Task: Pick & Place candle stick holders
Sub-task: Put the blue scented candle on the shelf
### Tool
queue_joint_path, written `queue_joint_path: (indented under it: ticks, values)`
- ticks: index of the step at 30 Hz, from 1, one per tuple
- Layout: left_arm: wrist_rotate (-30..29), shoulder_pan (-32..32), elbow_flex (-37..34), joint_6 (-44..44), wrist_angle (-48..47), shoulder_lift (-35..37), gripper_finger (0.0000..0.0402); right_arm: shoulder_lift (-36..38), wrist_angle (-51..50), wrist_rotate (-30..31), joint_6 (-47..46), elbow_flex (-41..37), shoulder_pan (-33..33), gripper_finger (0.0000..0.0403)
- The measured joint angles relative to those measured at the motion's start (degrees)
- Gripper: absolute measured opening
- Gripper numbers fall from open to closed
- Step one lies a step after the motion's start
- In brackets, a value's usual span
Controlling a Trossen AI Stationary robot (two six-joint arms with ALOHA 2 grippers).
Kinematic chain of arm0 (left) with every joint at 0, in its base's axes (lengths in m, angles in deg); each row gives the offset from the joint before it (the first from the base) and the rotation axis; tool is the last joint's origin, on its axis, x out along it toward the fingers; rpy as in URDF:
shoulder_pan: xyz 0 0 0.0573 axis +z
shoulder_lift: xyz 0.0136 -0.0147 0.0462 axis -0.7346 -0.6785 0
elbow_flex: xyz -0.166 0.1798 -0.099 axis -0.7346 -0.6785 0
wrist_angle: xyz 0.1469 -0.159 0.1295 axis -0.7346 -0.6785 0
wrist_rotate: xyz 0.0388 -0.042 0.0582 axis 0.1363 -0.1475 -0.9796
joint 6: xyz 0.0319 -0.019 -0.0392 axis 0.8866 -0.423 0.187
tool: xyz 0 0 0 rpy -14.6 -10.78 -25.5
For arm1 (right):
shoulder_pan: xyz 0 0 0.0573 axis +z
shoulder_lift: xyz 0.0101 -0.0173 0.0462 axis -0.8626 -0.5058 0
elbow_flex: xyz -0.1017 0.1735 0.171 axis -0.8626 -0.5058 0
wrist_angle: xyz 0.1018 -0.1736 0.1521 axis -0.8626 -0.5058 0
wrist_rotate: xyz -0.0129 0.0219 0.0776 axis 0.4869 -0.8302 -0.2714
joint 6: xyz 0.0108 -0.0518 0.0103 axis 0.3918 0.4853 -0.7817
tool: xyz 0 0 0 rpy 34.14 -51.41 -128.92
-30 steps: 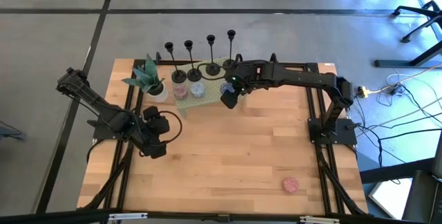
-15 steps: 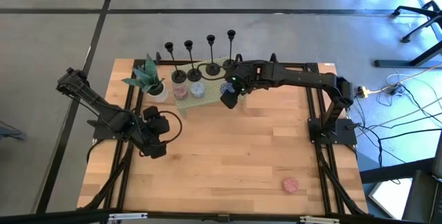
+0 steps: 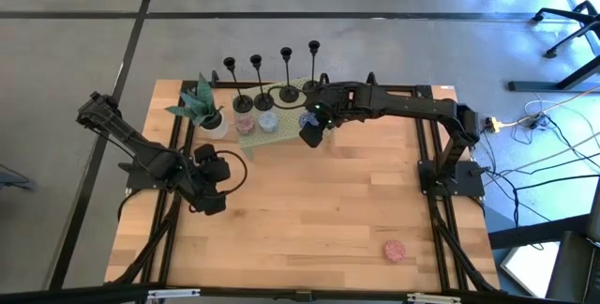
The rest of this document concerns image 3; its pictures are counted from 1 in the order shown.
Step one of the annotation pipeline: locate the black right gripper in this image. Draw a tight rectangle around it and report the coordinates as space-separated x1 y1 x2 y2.
299 86 339 149

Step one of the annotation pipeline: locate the blue patterned round tin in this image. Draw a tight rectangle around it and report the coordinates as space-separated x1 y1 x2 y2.
298 110 320 129

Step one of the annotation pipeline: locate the pale teal patterned round tin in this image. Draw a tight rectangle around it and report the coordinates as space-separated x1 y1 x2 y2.
258 111 279 133

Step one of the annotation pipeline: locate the black metal candlestick holder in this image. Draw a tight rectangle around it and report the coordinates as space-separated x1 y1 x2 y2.
278 46 301 105
302 39 323 94
222 56 255 114
248 53 276 113

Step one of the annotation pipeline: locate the maroon patterned round tin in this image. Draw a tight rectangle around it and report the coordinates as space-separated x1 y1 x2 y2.
233 114 257 136

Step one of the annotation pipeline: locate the pink red patterned round tin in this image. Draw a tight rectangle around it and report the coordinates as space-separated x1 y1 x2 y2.
383 239 407 264

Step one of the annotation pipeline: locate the green perforated metal shelf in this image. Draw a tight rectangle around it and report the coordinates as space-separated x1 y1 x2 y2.
232 75 338 161

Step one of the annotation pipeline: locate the white round plant pot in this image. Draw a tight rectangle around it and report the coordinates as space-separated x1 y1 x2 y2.
200 111 231 141

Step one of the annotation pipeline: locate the green artificial snake plant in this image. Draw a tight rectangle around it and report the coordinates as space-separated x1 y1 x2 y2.
164 72 225 129

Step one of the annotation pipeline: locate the black aluminium crossbeam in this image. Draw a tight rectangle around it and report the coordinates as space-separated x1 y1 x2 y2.
0 284 600 304

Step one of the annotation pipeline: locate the black table leg base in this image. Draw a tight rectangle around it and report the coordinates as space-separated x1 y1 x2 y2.
508 54 600 93

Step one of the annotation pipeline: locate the black floor beam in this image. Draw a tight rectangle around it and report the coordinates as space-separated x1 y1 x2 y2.
487 213 592 250

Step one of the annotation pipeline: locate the white flat board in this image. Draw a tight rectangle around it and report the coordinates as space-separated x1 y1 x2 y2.
499 241 562 298

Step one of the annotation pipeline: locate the grey office chair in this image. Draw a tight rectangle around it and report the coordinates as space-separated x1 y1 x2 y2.
546 186 600 304

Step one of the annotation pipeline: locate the black office chair base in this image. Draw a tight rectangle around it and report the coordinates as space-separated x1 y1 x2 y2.
532 0 600 59

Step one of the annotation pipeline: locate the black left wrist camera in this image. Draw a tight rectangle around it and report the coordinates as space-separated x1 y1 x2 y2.
193 143 232 184

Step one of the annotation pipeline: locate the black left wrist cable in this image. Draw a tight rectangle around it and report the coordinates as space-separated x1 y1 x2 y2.
217 149 248 198

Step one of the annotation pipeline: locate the silver metal bracket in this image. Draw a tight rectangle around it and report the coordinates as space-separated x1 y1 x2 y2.
406 293 463 304
147 288 202 301

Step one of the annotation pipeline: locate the black aluminium table frame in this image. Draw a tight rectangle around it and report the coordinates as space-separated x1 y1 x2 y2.
105 78 501 296

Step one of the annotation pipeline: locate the black floor cable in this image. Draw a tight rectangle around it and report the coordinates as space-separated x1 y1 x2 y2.
510 174 600 230

